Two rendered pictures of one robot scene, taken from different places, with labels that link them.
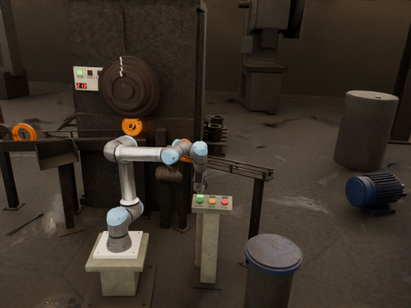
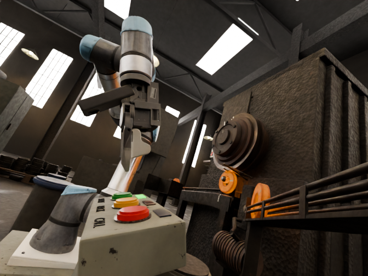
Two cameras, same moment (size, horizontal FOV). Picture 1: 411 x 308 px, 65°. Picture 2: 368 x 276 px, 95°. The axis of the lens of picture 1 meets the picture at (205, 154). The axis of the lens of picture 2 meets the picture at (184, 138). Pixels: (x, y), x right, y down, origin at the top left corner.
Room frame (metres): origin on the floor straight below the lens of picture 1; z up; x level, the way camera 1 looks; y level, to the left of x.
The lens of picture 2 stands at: (1.63, -0.36, 0.65)
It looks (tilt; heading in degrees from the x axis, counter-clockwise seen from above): 17 degrees up; 67
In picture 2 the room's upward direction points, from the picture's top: 18 degrees clockwise
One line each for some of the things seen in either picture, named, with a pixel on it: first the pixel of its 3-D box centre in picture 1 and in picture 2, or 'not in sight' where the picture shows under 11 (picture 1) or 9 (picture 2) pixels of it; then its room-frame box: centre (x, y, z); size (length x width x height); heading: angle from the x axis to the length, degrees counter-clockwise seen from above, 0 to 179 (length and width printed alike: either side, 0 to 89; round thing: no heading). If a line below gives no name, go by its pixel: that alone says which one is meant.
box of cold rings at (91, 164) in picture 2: not in sight; (103, 182); (1.90, 3.37, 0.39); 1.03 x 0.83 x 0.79; 1
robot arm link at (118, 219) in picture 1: (118, 220); (76, 201); (1.63, 0.50, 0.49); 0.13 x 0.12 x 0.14; 159
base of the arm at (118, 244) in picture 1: (118, 238); (59, 230); (1.62, 0.50, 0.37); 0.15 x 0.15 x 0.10
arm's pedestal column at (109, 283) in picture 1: (121, 270); not in sight; (1.61, 0.50, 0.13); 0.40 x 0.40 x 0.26; 3
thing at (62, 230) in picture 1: (62, 188); (152, 220); (2.22, 1.10, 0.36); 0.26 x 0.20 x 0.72; 122
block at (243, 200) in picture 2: (161, 143); (250, 208); (2.47, 0.36, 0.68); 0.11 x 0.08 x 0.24; 177
